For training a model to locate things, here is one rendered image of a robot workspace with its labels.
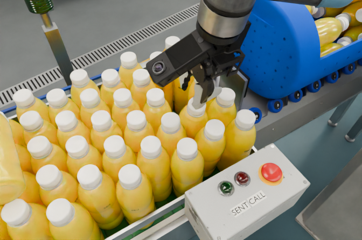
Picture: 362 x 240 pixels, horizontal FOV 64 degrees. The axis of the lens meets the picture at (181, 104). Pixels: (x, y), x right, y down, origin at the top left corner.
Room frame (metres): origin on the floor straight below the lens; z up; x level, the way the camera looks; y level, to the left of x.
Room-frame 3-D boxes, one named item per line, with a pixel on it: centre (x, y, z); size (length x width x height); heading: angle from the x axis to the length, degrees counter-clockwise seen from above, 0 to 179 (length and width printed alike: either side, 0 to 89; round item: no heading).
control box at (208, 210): (0.21, -0.12, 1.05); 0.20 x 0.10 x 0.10; 120
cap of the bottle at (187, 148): (0.29, -0.01, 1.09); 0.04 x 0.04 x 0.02
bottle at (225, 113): (0.43, -0.09, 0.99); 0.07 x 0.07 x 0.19
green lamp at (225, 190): (0.21, -0.08, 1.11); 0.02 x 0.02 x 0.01
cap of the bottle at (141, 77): (0.49, 0.09, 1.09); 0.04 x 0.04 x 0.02
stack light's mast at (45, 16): (0.68, 0.37, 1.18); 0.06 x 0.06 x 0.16
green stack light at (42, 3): (0.68, 0.37, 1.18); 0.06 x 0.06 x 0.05
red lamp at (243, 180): (0.23, -0.11, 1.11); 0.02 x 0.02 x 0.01
